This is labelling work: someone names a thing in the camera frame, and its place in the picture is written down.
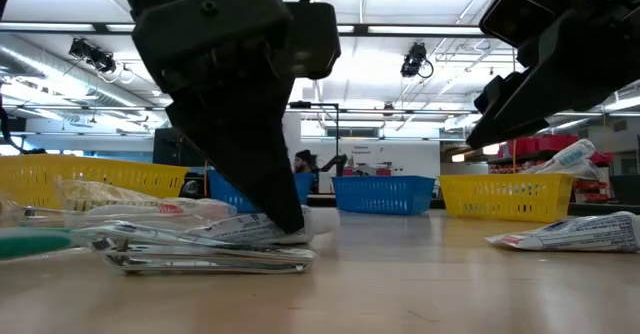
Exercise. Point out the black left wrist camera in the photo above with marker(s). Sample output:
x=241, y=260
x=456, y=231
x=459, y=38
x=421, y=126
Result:
x=315, y=39

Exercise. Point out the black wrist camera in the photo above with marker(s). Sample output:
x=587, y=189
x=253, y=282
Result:
x=315, y=39
x=515, y=14

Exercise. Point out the red storage bin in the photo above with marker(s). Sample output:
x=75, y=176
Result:
x=545, y=144

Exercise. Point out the yellow plastic basket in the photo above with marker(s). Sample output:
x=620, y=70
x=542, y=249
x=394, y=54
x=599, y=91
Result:
x=75, y=174
x=505, y=196

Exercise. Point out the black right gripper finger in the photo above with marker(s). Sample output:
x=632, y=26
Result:
x=497, y=94
x=520, y=119

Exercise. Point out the person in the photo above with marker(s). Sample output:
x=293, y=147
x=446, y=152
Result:
x=303, y=166

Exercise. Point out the white toothpaste tube red band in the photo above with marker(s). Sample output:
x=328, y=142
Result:
x=575, y=234

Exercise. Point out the red white toothbrush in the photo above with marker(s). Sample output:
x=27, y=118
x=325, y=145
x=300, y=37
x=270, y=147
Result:
x=150, y=209

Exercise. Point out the black ceiling camera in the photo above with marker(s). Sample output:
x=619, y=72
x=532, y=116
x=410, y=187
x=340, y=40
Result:
x=92, y=54
x=415, y=60

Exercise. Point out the green white toothbrush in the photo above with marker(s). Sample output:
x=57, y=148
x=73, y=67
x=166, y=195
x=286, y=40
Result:
x=30, y=243

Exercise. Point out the black thin stand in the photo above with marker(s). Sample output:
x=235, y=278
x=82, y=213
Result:
x=338, y=134

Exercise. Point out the blue plastic basket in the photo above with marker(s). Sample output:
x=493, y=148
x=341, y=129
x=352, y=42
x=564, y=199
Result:
x=222, y=194
x=382, y=194

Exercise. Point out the blue white toothbrush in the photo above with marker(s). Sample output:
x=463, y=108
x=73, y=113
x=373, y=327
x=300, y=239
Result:
x=565, y=156
x=587, y=170

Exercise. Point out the black background robot arm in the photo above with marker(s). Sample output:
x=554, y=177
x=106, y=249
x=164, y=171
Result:
x=334, y=163

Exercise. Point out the black overhead frame beam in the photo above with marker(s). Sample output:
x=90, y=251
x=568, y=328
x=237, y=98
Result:
x=400, y=29

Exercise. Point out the black monitor screen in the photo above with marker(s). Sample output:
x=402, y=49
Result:
x=172, y=146

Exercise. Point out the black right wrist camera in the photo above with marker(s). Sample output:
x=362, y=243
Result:
x=515, y=14

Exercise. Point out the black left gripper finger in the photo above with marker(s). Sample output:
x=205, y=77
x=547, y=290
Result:
x=240, y=144

